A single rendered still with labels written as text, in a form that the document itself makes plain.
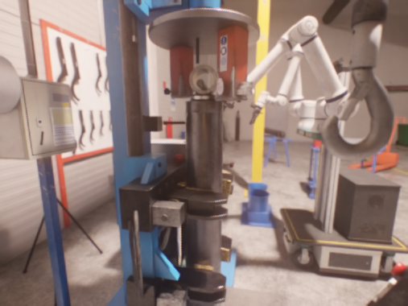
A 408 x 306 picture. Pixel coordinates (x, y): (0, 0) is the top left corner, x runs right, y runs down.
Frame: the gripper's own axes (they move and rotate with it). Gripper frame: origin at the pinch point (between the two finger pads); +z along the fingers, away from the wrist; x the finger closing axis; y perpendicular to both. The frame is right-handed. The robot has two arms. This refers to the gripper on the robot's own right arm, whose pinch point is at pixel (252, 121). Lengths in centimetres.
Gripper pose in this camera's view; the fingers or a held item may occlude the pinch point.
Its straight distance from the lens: 234.8
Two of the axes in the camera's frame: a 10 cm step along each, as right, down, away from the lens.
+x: 0.1, -0.6, 10.0
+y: 9.2, 4.0, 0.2
